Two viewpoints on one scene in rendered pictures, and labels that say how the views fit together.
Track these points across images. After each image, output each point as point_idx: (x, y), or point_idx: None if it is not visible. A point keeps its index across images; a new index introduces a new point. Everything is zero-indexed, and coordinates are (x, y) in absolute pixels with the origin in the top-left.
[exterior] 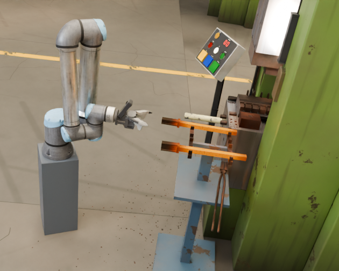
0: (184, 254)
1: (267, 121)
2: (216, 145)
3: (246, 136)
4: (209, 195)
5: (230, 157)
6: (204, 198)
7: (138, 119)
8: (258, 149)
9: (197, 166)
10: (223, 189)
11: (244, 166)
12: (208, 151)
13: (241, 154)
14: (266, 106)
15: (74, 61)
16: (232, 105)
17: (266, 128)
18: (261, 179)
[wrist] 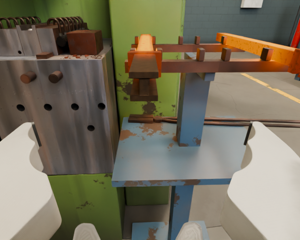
0: None
1: (116, 19)
2: (191, 56)
3: (108, 63)
4: (231, 132)
5: (243, 36)
6: (243, 136)
7: (262, 178)
8: (113, 78)
9: (155, 148)
10: (205, 117)
11: (115, 115)
12: (260, 40)
13: (220, 33)
14: (65, 17)
15: None
16: (2, 57)
17: (125, 27)
18: (176, 83)
